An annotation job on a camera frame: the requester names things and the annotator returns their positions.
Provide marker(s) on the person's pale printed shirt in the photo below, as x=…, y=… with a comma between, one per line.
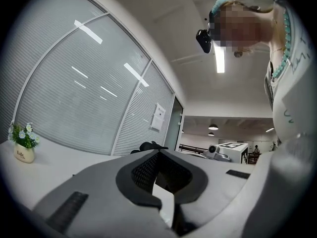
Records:
x=294, y=95

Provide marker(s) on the person's head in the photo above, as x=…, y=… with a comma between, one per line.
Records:
x=241, y=27

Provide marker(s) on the long ceiling light strip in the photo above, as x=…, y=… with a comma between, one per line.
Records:
x=219, y=58

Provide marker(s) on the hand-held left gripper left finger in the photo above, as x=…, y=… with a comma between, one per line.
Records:
x=99, y=182

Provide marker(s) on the dark railing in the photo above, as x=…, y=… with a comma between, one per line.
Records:
x=192, y=148

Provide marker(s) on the black head-mounted camera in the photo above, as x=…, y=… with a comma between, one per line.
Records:
x=204, y=40

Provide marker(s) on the black curved object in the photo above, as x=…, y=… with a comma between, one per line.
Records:
x=148, y=146

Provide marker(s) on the round ceiling smoke detector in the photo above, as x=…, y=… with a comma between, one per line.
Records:
x=238, y=54

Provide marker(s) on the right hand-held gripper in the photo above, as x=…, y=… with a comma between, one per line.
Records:
x=235, y=151

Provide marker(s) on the potted daisy plant cream pot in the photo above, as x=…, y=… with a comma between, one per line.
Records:
x=24, y=142

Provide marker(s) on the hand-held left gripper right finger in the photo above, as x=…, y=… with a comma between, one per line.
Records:
x=218, y=190

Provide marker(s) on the white paper notice holder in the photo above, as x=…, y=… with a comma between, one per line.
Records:
x=157, y=118

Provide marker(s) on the teal headband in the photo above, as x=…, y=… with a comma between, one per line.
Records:
x=221, y=1

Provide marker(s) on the white desk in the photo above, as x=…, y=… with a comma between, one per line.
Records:
x=49, y=167

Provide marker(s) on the glass door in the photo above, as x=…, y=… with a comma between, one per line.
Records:
x=174, y=125

